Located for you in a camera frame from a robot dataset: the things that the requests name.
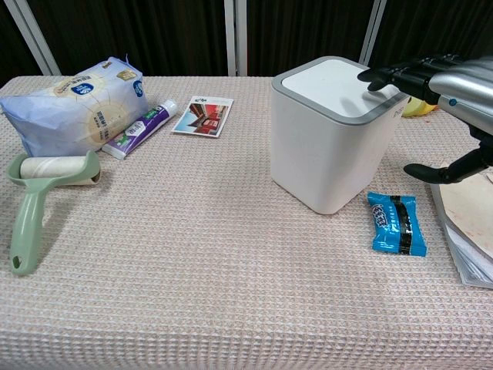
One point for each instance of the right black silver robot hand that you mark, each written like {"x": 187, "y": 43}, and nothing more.
{"x": 458, "y": 90}

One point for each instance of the white trash bin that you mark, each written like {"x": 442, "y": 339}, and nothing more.
{"x": 327, "y": 154}

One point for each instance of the blue candy wrapper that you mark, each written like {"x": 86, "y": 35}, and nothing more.
{"x": 396, "y": 225}

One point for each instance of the yellow orange toy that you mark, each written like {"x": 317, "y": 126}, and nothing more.
{"x": 414, "y": 109}

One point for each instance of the beige stained sheet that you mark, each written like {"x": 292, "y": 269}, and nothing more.
{"x": 470, "y": 208}

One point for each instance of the grey stack of booklets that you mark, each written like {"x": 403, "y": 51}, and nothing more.
{"x": 462, "y": 258}

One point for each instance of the red picture postcard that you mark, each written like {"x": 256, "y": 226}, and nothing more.
{"x": 203, "y": 117}

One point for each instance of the pink waffle tablecloth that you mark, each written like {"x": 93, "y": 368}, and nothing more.
{"x": 200, "y": 250}

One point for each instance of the purple white toothpaste tube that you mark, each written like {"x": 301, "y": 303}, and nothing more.
{"x": 140, "y": 129}

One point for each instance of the dark curtain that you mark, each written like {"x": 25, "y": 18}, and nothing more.
{"x": 142, "y": 34}

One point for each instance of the blue white tissue pack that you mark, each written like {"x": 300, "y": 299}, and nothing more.
{"x": 73, "y": 112}

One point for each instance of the green lint roller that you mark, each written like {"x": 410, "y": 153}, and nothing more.
{"x": 29, "y": 208}

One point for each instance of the white slanted frame post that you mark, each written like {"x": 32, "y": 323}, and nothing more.
{"x": 34, "y": 38}
{"x": 373, "y": 31}

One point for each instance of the white upright frame post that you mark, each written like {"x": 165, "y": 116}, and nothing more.
{"x": 235, "y": 36}

